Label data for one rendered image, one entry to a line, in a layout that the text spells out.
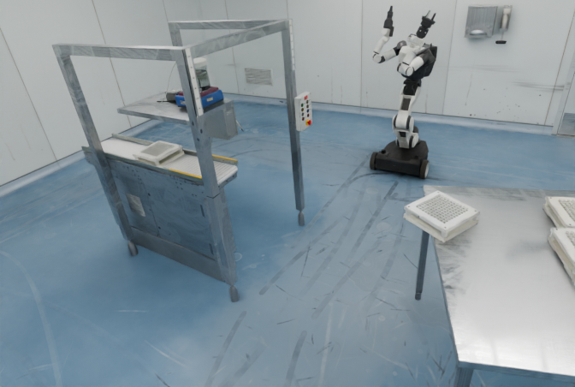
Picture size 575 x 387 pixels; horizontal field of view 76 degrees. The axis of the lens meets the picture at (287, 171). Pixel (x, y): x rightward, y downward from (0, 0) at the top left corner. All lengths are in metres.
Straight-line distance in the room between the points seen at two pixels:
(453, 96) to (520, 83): 0.77
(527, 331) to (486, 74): 4.11
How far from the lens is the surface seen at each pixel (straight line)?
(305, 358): 2.44
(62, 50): 2.78
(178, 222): 2.84
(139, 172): 2.78
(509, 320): 1.60
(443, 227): 1.82
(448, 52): 5.34
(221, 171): 2.40
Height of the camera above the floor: 2.01
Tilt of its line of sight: 28 degrees down
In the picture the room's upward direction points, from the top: 5 degrees counter-clockwise
